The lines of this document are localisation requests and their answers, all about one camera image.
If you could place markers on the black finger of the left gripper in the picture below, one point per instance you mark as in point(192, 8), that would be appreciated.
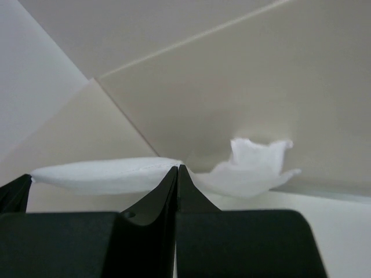
point(14, 195)

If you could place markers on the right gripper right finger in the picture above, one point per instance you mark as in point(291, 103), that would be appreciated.
point(246, 243)

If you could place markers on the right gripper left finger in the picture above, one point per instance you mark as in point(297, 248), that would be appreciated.
point(138, 242)

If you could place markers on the white tank top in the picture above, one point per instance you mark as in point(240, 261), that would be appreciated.
point(252, 169)

